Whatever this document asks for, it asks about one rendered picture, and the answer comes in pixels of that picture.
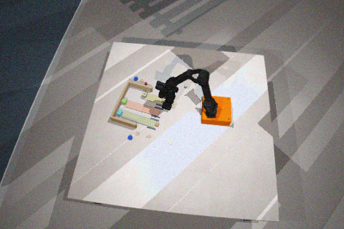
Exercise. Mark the pale yellow flat strip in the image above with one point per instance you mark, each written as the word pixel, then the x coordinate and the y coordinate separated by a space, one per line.
pixel 146 121

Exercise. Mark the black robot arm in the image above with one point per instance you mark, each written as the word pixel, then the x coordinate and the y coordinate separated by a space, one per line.
pixel 210 105

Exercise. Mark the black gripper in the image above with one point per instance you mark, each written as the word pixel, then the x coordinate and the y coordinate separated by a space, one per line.
pixel 168 102

